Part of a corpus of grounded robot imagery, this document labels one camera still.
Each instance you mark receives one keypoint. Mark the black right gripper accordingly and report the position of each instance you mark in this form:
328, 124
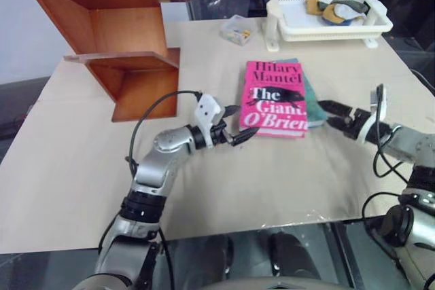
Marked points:
354, 122

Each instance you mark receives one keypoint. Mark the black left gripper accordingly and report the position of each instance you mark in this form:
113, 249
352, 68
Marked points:
221, 132

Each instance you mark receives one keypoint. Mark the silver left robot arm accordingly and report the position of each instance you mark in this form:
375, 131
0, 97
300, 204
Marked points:
159, 167

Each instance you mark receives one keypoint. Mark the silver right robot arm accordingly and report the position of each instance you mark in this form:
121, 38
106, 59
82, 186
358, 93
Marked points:
416, 149

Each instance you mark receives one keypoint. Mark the teal book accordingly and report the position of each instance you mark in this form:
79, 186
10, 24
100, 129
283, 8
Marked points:
314, 106

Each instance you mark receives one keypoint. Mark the pink Giant O'Brien book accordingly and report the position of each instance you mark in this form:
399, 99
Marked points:
272, 100

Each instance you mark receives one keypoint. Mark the wooden bookshelf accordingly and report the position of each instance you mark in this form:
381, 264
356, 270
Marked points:
125, 25

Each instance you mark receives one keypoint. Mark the small clear plastic box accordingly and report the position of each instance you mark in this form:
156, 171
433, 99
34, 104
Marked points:
238, 30

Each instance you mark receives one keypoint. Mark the yellow cloth piece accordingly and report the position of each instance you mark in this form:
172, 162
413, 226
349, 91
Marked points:
312, 5
331, 15

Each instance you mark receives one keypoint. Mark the white plastic basket rack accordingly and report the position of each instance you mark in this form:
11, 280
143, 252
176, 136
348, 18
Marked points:
299, 21

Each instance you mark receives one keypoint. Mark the grey green cloth piece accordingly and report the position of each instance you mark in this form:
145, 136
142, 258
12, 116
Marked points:
357, 5

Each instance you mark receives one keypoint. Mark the grey robot torso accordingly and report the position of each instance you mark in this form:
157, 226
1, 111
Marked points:
278, 285

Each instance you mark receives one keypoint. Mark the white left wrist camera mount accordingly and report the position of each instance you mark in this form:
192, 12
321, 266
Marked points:
207, 106

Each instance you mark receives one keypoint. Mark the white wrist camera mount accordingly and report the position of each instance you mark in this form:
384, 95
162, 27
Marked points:
207, 106
382, 106

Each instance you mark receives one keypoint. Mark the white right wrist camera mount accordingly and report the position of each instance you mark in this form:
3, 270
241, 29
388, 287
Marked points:
382, 106

